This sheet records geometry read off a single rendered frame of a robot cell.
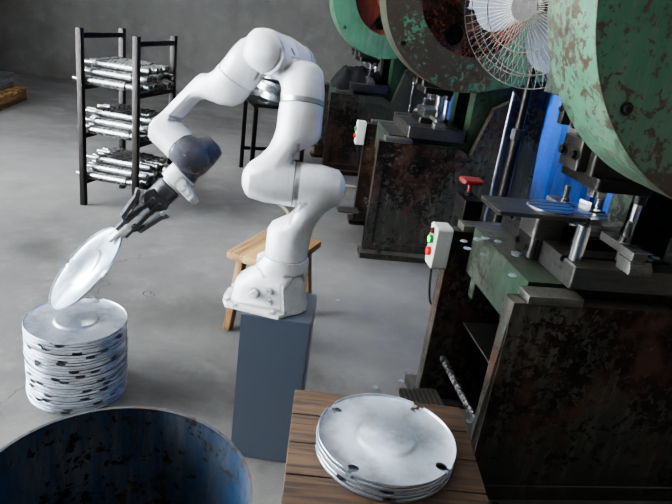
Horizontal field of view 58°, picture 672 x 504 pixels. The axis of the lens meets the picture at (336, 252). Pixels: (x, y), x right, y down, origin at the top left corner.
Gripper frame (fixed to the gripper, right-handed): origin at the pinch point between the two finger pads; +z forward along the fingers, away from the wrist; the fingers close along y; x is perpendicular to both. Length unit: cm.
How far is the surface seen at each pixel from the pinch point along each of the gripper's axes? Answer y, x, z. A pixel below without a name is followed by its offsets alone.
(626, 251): -56, 86, -91
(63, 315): -7.2, -1.6, 30.3
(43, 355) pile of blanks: -6.0, 11.9, 37.9
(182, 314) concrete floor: -57, -38, 17
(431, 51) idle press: -62, -63, -138
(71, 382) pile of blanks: -16.5, 15.3, 38.9
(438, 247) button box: -58, 37, -66
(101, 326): -14.5, 6.5, 23.7
